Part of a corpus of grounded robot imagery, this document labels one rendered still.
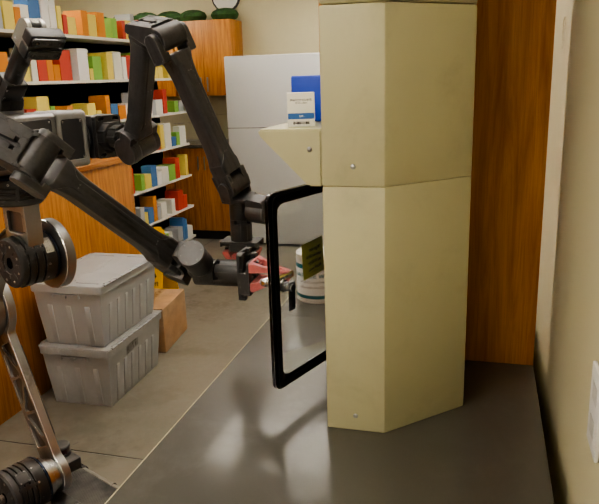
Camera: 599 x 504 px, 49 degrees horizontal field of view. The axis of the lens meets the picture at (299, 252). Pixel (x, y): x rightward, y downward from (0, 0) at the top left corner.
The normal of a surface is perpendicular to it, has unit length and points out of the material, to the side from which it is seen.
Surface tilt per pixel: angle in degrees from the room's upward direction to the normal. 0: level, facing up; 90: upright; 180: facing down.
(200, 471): 0
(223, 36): 90
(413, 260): 90
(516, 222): 90
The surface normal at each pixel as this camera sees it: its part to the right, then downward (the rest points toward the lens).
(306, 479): -0.03, -0.97
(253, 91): -0.26, 0.26
